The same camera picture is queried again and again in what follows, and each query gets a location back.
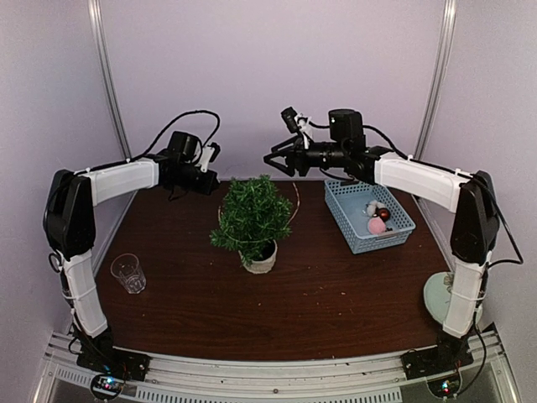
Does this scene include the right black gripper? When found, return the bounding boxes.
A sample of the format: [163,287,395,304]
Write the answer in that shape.
[265,133,348,176]

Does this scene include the copper wire light string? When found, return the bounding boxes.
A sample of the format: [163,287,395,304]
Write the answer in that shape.
[217,180,301,249]

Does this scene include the small green christmas tree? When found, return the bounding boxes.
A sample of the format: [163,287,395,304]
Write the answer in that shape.
[210,175,295,269]

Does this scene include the red bauble ornament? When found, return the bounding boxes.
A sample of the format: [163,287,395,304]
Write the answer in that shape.
[377,207,391,222]

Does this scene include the pink pompom ornament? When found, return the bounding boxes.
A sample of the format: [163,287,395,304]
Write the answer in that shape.
[368,217,387,235]

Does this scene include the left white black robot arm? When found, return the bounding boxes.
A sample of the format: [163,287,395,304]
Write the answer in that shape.
[43,131,221,373]

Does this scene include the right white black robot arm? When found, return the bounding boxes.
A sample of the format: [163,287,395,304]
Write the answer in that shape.
[263,107,499,371]

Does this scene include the white tree pot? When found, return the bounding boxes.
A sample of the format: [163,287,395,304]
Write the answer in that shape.
[238,240,278,275]

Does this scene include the blue plastic basket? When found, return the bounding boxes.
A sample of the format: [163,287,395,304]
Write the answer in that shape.
[324,180,415,254]

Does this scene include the white fluffy ornament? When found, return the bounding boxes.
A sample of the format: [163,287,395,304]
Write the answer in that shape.
[365,200,384,217]

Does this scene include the clear drinking glass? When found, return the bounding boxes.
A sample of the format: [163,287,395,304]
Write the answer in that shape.
[110,254,147,295]

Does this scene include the pale green floral plate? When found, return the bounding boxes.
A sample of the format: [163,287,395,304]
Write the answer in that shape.
[423,272,454,324]

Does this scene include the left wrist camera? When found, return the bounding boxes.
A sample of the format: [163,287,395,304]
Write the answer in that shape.
[197,143,221,173]

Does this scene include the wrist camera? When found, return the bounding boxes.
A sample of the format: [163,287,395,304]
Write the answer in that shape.
[280,107,314,149]
[197,143,221,173]

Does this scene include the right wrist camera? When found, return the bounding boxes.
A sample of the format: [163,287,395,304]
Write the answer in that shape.
[280,107,314,149]

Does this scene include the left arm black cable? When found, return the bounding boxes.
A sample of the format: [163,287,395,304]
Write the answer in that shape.
[129,110,222,163]

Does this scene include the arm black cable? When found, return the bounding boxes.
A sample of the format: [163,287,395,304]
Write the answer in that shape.
[129,110,222,163]
[310,121,414,163]

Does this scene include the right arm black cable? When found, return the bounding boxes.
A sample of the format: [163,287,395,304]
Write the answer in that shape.
[310,121,414,163]

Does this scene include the right aluminium frame post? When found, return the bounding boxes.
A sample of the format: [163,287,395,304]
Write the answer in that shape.
[414,0,457,160]

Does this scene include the aluminium frame post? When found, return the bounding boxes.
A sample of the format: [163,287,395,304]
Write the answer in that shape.
[414,0,457,160]
[87,0,132,159]

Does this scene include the left aluminium frame post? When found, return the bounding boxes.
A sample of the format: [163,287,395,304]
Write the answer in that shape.
[87,0,132,159]

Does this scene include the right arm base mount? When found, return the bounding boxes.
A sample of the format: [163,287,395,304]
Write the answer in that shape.
[400,347,474,400]

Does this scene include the front aluminium rail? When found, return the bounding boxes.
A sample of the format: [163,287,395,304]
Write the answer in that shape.
[33,322,521,403]

